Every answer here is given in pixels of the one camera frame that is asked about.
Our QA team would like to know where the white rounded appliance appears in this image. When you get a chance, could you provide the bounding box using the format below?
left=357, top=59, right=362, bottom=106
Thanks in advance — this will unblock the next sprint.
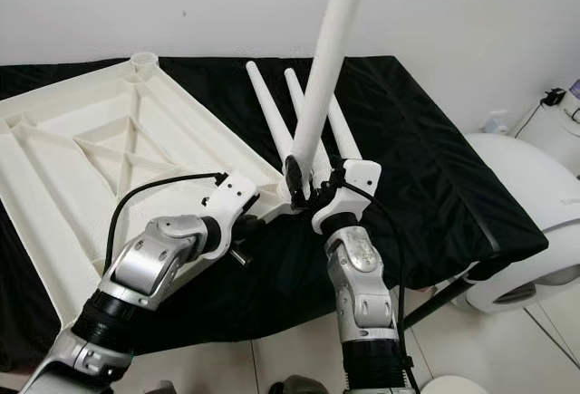
left=462, top=133, right=580, bottom=315

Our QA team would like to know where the white round disc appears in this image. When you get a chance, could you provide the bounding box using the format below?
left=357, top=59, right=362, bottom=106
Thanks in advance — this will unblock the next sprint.
left=421, top=374, right=477, bottom=394

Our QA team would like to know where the black tablecloth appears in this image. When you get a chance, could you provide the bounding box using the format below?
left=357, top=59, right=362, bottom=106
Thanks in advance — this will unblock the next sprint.
left=0, top=54, right=547, bottom=372

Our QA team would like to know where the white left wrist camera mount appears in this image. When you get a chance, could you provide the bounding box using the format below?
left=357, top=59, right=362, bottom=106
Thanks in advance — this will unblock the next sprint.
left=207, top=170, right=259, bottom=232

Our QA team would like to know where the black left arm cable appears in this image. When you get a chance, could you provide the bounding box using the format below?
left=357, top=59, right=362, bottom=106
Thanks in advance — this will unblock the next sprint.
left=104, top=170, right=227, bottom=273

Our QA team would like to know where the black metal table leg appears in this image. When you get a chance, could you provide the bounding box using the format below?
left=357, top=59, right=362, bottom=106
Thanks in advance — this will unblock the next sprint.
left=403, top=278, right=472, bottom=330

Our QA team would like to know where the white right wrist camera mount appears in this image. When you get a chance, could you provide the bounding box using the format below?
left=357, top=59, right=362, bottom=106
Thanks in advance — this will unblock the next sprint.
left=313, top=159, right=382, bottom=236

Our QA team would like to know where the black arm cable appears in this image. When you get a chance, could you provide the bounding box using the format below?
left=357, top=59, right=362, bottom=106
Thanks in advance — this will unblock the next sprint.
left=104, top=170, right=227, bottom=273
left=358, top=186, right=422, bottom=394

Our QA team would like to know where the grey robot right leg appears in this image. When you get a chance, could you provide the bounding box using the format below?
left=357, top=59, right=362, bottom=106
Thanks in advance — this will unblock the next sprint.
left=263, top=378, right=327, bottom=394

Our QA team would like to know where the black wall plug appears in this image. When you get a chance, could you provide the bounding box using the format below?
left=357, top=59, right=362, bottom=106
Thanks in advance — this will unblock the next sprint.
left=542, top=89, right=567, bottom=108

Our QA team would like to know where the white plastic table leg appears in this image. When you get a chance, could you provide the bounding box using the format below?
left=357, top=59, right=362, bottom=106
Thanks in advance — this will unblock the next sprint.
left=326, top=91, right=363, bottom=161
left=245, top=61, right=293, bottom=164
left=285, top=68, right=332, bottom=182
left=285, top=0, right=372, bottom=191

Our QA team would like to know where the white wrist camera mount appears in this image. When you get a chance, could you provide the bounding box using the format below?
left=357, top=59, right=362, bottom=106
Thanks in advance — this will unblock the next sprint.
left=313, top=159, right=382, bottom=236
left=207, top=170, right=259, bottom=232

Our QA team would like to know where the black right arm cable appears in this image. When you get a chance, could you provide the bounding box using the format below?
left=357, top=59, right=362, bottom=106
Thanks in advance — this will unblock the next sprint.
left=358, top=186, right=422, bottom=394

